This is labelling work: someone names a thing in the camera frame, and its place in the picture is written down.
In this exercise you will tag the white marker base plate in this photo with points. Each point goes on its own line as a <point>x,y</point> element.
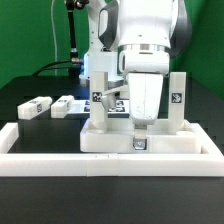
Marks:
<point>82,107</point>

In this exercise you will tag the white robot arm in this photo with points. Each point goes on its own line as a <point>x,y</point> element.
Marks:
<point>145,25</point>

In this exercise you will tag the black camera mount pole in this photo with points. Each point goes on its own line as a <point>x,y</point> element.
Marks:
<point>75,69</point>

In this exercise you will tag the white U-shaped obstacle frame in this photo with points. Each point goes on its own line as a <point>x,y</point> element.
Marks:
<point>29,165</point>

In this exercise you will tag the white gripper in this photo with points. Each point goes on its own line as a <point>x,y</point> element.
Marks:
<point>144,71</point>

